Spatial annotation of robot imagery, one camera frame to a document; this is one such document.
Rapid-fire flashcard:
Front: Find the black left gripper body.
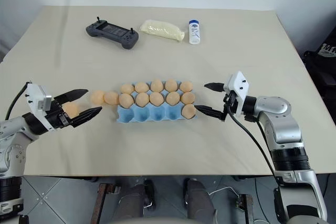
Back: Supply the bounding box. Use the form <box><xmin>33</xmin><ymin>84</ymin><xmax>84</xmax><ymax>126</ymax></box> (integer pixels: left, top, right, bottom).
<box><xmin>44</xmin><ymin>100</ymin><xmax>73</xmax><ymax>131</ymax></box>

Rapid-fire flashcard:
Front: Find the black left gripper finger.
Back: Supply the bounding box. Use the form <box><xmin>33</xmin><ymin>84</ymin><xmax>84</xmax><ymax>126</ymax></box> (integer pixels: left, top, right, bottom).
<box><xmin>54</xmin><ymin>89</ymin><xmax>89</xmax><ymax>107</ymax></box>
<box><xmin>69</xmin><ymin>106</ymin><xmax>103</xmax><ymax>128</ymax></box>

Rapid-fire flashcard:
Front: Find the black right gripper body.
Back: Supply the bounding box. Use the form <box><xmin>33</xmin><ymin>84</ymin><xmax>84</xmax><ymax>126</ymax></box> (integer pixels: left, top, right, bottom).
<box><xmin>222</xmin><ymin>90</ymin><xmax>238</xmax><ymax>115</ymax></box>

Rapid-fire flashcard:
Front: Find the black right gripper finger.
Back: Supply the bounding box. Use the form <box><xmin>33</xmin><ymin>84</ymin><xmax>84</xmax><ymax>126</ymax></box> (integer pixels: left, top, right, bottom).
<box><xmin>194</xmin><ymin>105</ymin><xmax>227</xmax><ymax>122</ymax></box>
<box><xmin>204</xmin><ymin>82</ymin><xmax>225</xmax><ymax>93</ymax></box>

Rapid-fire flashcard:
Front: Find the beige egg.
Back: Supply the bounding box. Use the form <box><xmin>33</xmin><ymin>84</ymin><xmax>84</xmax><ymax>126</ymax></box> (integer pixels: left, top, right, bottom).
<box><xmin>120</xmin><ymin>83</ymin><xmax>135</xmax><ymax>95</ymax></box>
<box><xmin>135</xmin><ymin>92</ymin><xmax>151</xmax><ymax>108</ymax></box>
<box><xmin>90</xmin><ymin>90</ymin><xmax>106</xmax><ymax>106</ymax></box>
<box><xmin>181</xmin><ymin>104</ymin><xmax>196</xmax><ymax>120</ymax></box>
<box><xmin>134</xmin><ymin>81</ymin><xmax>150</xmax><ymax>94</ymax></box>
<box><xmin>104</xmin><ymin>91</ymin><xmax>120</xmax><ymax>106</ymax></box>
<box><xmin>149</xmin><ymin>91</ymin><xmax>165</xmax><ymax>105</ymax></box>
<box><xmin>164</xmin><ymin>78</ymin><xmax>179</xmax><ymax>92</ymax></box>
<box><xmin>165</xmin><ymin>91</ymin><xmax>181</xmax><ymax>105</ymax></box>
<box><xmin>62</xmin><ymin>102</ymin><xmax>80</xmax><ymax>120</ymax></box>
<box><xmin>180</xmin><ymin>81</ymin><xmax>194</xmax><ymax>93</ymax></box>
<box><xmin>180</xmin><ymin>91</ymin><xmax>196</xmax><ymax>105</ymax></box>
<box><xmin>118</xmin><ymin>93</ymin><xmax>134</xmax><ymax>109</ymax></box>
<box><xmin>150</xmin><ymin>79</ymin><xmax>164</xmax><ymax>92</ymax></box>

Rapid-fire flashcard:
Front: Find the blue egg tray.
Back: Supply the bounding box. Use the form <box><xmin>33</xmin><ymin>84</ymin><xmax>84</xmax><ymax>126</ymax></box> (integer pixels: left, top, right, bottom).
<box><xmin>116</xmin><ymin>80</ymin><xmax>197</xmax><ymax>125</ymax></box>

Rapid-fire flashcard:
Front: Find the white bottle with blue cap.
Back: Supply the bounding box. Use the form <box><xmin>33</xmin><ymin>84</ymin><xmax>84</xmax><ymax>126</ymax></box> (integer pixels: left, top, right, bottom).
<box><xmin>188</xmin><ymin>19</ymin><xmax>202</xmax><ymax>45</ymax></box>

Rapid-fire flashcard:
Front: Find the grey handheld game controller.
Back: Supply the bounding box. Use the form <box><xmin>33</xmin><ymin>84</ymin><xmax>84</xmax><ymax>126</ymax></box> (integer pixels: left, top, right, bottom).
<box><xmin>86</xmin><ymin>16</ymin><xmax>140</xmax><ymax>51</ymax></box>

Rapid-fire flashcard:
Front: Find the clear bag of yellow grains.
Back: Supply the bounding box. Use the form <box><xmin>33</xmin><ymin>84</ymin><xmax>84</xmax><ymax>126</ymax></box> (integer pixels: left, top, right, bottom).
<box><xmin>139</xmin><ymin>19</ymin><xmax>185</xmax><ymax>43</ymax></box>

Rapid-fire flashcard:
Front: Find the rusty metal bar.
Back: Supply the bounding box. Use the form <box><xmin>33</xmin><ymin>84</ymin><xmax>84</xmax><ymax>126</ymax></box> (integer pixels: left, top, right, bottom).
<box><xmin>98</xmin><ymin>182</ymin><xmax>122</xmax><ymax>224</ymax></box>
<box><xmin>237</xmin><ymin>194</ymin><xmax>255</xmax><ymax>224</ymax></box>

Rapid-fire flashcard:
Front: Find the dark rounded shape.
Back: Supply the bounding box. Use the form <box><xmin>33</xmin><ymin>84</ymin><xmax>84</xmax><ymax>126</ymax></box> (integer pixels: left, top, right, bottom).
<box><xmin>183</xmin><ymin>178</ymin><xmax>216</xmax><ymax>224</ymax></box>
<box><xmin>119</xmin><ymin>178</ymin><xmax>156</xmax><ymax>224</ymax></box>

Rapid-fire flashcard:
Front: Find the black bag with white print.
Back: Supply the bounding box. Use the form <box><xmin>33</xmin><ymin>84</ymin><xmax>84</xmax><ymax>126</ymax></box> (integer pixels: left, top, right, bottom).
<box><xmin>303</xmin><ymin>40</ymin><xmax>336</xmax><ymax>96</ymax></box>

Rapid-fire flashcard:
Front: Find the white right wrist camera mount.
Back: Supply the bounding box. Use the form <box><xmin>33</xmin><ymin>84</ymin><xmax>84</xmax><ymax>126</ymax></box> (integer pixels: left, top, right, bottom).
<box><xmin>224</xmin><ymin>71</ymin><xmax>250</xmax><ymax>116</ymax></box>

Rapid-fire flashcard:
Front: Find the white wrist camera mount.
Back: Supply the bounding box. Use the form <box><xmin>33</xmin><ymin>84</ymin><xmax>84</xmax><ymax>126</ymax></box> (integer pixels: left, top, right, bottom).
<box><xmin>25</xmin><ymin>83</ymin><xmax>55</xmax><ymax>116</ymax></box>
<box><xmin>224</xmin><ymin>71</ymin><xmax>250</xmax><ymax>116</ymax></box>

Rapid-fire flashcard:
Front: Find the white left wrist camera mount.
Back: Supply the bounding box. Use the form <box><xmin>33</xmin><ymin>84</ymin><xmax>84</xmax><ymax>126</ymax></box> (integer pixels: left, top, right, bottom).
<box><xmin>25</xmin><ymin>83</ymin><xmax>55</xmax><ymax>116</ymax></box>

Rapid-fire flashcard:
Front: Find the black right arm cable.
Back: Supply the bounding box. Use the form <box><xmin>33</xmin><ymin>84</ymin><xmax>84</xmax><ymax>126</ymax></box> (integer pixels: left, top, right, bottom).
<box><xmin>227</xmin><ymin>103</ymin><xmax>284</xmax><ymax>191</ymax></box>

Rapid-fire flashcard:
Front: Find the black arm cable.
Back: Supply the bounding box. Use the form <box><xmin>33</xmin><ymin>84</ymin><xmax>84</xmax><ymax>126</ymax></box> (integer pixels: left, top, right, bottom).
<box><xmin>5</xmin><ymin>81</ymin><xmax>30</xmax><ymax>121</ymax></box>
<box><xmin>227</xmin><ymin>103</ymin><xmax>284</xmax><ymax>191</ymax></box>

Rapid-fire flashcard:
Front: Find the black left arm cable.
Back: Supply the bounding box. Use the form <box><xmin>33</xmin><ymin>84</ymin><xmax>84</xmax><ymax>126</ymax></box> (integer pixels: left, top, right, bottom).
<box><xmin>5</xmin><ymin>81</ymin><xmax>30</xmax><ymax>121</ymax></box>

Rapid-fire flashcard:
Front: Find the thin white floor cable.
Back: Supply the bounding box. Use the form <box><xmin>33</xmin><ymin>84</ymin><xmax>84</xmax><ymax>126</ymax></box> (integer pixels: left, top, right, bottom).
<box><xmin>208</xmin><ymin>186</ymin><xmax>240</xmax><ymax>199</ymax></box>

